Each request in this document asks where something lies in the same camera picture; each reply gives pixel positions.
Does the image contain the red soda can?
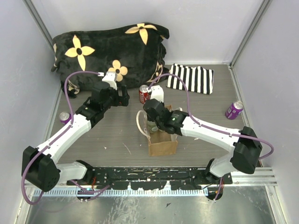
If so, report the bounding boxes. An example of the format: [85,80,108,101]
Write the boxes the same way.
[139,84,151,104]

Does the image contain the burlap canvas tote bag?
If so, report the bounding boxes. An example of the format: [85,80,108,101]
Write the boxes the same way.
[135,110,178,156]

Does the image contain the purple can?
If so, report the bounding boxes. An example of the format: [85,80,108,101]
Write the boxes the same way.
[59,112,71,124]
[225,101,244,120]

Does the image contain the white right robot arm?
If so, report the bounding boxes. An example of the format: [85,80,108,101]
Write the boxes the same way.
[143,99,262,184]

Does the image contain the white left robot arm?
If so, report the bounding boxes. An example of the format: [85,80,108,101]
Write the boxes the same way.
[21,81,129,192]

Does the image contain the black floral plush blanket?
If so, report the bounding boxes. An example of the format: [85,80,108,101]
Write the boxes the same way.
[51,22,170,98]

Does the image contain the black white striped cloth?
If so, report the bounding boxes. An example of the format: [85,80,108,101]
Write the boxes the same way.
[169,64,214,95]

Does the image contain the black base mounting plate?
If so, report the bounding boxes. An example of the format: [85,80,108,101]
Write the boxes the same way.
[66,166,233,191]

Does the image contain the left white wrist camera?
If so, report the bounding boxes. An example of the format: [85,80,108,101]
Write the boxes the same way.
[102,71,117,90]

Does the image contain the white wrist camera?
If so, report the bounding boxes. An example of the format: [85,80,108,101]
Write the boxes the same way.
[150,85,164,103]
[102,71,117,90]

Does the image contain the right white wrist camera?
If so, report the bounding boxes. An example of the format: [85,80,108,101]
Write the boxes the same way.
[150,85,164,103]

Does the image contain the white slotted cable duct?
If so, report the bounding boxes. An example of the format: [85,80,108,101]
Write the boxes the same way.
[43,188,208,197]

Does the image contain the aluminium rail frame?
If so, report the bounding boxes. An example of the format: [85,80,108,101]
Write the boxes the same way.
[31,168,277,192]

